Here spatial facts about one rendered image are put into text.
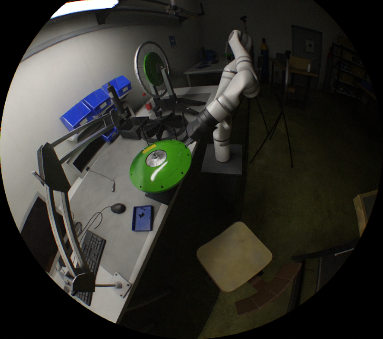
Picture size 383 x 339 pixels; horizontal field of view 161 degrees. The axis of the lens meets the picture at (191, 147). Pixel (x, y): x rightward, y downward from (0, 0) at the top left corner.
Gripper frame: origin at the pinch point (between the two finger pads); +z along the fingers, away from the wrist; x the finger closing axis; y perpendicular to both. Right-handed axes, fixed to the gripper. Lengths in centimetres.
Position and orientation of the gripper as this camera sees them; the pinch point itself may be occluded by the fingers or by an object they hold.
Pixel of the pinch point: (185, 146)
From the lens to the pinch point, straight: 57.3
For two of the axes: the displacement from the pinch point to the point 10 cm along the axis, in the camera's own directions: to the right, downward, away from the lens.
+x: 1.1, 6.7, -7.3
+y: -7.2, -4.6, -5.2
